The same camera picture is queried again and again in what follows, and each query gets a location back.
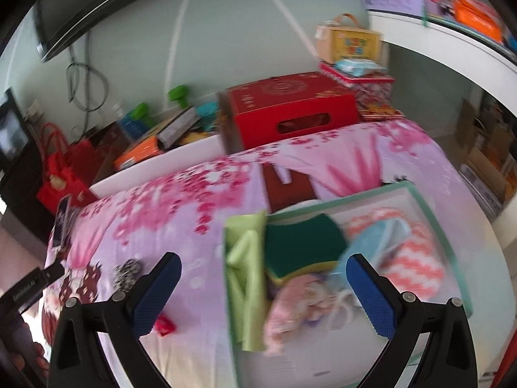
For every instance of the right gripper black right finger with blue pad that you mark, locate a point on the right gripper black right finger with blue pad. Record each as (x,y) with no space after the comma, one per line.
(448,359)

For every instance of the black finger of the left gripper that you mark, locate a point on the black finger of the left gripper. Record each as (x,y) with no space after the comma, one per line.
(52,273)

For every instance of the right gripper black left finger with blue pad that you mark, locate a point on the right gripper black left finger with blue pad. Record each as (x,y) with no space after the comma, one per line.
(78,358)

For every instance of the black white leopard scrunchie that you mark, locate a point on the black white leopard scrunchie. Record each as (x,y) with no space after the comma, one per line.
(126,275)

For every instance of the pink white chevron cloth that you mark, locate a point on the pink white chevron cloth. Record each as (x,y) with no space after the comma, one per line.
(415,266)

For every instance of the light blue face mask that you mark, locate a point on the light blue face mask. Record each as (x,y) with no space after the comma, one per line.
(377,242)

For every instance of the pink fluffy cloth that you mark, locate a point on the pink fluffy cloth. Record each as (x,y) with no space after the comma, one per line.
(303,298)

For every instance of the green yellow sponge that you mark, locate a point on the green yellow sponge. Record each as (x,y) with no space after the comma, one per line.
(309,246)

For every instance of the lime green cloth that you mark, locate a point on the lime green cloth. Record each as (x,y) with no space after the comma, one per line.
(244,261)

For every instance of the smartphone on stand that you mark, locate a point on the smartphone on stand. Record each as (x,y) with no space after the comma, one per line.
(61,223)

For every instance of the pink floral bed sheet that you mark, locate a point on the pink floral bed sheet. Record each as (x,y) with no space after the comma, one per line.
(184,211)

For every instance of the red felt tote bag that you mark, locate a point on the red felt tote bag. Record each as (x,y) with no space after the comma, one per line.
(68,169)

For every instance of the white tray teal rim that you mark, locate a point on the white tray teal rim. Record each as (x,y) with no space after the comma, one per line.
(322,355)

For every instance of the black appliance with screen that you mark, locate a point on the black appliance with screen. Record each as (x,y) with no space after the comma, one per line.
(13,132)

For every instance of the dark red paper bag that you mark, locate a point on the dark red paper bag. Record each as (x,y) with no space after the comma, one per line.
(109,144)

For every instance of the orange cardboard box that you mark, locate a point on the orange cardboard box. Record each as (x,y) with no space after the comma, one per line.
(158,140)

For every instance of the blue water bottle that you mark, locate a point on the blue water bottle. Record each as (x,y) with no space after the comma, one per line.
(125,124)

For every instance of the green dumbbell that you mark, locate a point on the green dumbbell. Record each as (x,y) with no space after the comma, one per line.
(141,113)
(179,95)

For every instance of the white foam board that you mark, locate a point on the white foam board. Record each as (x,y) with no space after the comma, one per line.
(174,161)

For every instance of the teal round object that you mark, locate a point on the teal round object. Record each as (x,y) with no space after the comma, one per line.
(208,115)

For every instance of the large red gift box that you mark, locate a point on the large red gift box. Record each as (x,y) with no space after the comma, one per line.
(293,105)

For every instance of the red patterned gift box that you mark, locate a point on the red patterned gift box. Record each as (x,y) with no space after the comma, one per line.
(373,88)

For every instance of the blue wet wipes pack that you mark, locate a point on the blue wet wipes pack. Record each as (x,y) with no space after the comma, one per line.
(359,67)

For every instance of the yellow carry box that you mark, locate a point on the yellow carry box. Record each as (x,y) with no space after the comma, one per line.
(345,38)

